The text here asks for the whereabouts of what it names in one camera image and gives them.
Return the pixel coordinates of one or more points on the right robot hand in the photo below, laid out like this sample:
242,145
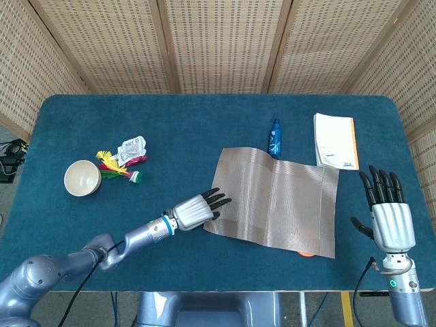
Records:
391,225

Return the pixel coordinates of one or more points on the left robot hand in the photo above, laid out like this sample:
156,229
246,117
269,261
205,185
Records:
194,211

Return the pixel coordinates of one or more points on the beige woven placemat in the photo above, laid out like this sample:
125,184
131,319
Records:
272,204

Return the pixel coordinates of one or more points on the white bowl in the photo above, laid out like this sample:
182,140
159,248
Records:
81,178

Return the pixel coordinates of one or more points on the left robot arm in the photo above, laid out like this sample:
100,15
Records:
143,235

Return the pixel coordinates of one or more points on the colourful feather shuttlecock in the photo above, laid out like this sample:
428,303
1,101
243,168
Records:
136,177

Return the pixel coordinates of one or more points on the blue carpet table cover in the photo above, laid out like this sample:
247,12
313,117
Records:
187,129

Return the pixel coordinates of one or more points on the crumpled silver snack wrapper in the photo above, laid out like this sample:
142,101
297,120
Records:
131,148

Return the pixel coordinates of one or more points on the orange disc with hole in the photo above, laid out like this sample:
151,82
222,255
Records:
306,254

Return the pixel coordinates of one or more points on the grey-blue robot torso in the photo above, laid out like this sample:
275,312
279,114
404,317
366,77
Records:
211,310

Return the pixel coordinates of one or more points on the white notebook with orange spine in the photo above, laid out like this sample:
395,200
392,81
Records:
335,141

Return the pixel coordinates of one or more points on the blue plastic bottle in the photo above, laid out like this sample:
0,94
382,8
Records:
275,136

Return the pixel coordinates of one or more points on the white table leg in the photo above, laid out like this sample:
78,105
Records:
302,310

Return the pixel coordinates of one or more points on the bamboo folding screen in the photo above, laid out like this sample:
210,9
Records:
221,44

